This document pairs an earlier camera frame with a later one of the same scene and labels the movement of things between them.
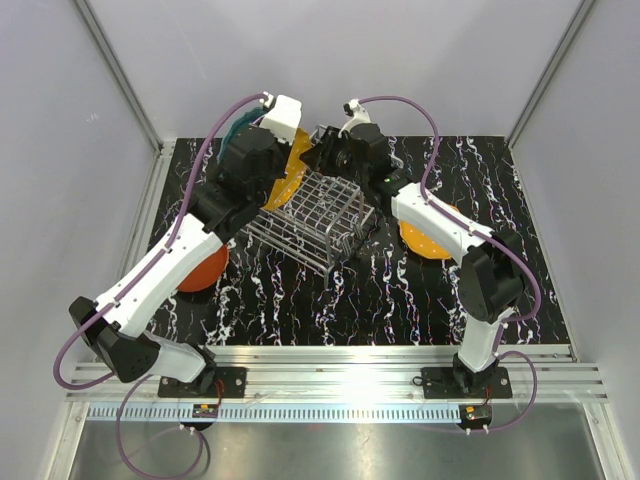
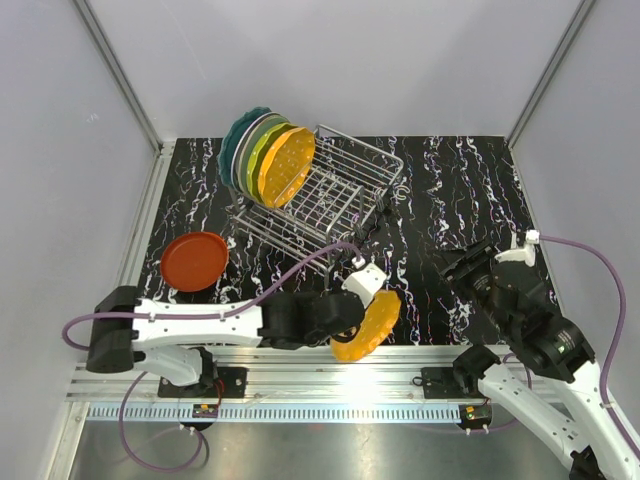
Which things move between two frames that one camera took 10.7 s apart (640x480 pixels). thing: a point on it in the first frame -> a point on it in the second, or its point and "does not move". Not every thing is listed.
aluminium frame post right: [582, 7] does not move
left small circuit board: [204, 411] does not move
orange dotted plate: [423, 241] -> [379, 322]
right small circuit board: [476, 414] does not move
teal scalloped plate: [244, 121] does not move
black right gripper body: [339, 161] -> [476, 283]
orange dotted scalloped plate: [296, 171] does not move
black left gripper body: [282, 152] -> [318, 338]
